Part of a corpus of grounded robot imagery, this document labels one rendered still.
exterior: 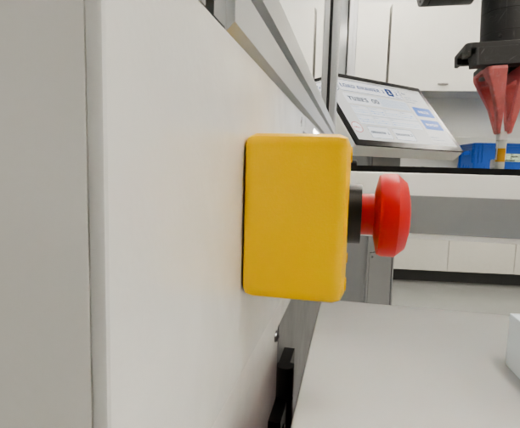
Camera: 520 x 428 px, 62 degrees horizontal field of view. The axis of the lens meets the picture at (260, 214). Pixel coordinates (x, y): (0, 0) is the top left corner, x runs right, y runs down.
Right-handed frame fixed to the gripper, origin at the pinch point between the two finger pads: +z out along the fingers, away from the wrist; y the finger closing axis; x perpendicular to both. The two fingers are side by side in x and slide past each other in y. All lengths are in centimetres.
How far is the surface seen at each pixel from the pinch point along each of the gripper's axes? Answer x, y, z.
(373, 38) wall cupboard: 324, -5, -107
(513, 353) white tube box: -25.2, -6.1, 17.9
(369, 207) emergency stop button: -36.3, -16.2, 7.1
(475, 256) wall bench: 304, 75, 70
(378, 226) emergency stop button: -37.1, -15.8, 7.9
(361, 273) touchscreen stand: 88, -15, 38
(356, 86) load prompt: 88, -17, -23
